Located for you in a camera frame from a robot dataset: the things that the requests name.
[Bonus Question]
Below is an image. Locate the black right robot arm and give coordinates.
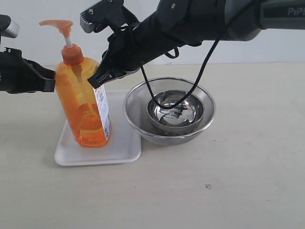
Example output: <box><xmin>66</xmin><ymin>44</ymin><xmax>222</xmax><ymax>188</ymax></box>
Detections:
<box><xmin>80</xmin><ymin>0</ymin><xmax>305</xmax><ymax>88</ymax></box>

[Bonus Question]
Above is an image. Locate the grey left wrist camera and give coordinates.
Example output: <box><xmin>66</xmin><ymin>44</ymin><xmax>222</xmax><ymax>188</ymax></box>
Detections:
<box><xmin>0</xmin><ymin>14</ymin><xmax>20</xmax><ymax>39</ymax></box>

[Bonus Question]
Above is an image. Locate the small shiny steel bowl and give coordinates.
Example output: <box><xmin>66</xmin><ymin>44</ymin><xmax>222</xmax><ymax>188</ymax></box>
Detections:
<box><xmin>147</xmin><ymin>90</ymin><xmax>204</xmax><ymax>130</ymax></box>

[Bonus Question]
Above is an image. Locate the white rectangular plastic tray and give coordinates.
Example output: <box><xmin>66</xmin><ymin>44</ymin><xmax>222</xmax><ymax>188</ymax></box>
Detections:
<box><xmin>54</xmin><ymin>90</ymin><xmax>142</xmax><ymax>167</ymax></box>

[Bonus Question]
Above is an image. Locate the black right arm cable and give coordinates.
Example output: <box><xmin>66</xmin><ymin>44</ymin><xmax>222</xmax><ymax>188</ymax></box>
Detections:
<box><xmin>140</xmin><ymin>0</ymin><xmax>263</xmax><ymax>110</ymax></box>

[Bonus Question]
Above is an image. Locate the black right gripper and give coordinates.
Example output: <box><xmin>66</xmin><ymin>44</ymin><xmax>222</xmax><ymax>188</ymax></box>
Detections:
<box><xmin>80</xmin><ymin>0</ymin><xmax>181</xmax><ymax>89</ymax></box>

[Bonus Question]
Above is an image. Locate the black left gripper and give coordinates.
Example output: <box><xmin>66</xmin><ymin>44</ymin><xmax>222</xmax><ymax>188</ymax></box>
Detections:
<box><xmin>0</xmin><ymin>47</ymin><xmax>55</xmax><ymax>94</ymax></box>

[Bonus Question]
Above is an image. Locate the orange soap pump bottle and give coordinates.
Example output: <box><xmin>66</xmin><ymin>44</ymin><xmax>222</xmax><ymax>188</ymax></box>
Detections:
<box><xmin>39</xmin><ymin>20</ymin><xmax>112</xmax><ymax>147</ymax></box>

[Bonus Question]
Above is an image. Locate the large steel mesh colander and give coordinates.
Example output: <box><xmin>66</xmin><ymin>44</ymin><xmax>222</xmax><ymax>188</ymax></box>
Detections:
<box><xmin>123</xmin><ymin>77</ymin><xmax>216</xmax><ymax>146</ymax></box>

